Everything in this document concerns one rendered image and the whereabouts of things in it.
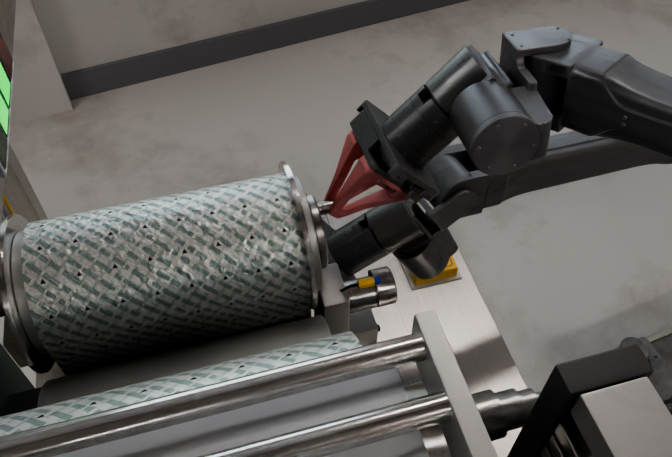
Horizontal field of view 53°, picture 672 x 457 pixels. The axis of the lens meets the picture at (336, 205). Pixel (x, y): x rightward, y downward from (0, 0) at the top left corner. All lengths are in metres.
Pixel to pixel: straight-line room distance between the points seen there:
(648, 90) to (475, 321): 0.53
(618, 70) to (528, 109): 0.09
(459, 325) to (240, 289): 0.49
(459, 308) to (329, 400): 0.69
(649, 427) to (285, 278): 0.34
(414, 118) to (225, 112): 2.13
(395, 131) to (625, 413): 0.33
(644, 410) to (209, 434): 0.22
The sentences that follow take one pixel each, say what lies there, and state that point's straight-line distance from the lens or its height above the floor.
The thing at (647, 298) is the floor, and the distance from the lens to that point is 2.31.
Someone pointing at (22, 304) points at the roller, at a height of 1.29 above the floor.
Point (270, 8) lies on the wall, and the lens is 2.92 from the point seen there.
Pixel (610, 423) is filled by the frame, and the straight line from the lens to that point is 0.38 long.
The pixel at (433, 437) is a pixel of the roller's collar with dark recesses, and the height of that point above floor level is 1.36.
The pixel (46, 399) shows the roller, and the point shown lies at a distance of 0.63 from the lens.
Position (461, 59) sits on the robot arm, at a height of 1.41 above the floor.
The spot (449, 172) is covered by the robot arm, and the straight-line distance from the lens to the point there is 0.76.
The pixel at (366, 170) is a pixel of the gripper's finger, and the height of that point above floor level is 1.33.
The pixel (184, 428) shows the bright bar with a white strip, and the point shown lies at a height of 1.44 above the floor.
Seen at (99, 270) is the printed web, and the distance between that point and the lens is 0.60.
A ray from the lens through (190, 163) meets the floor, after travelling 2.53.
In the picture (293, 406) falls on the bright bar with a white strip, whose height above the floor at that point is 1.44.
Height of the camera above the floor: 1.77
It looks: 49 degrees down
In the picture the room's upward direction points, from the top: straight up
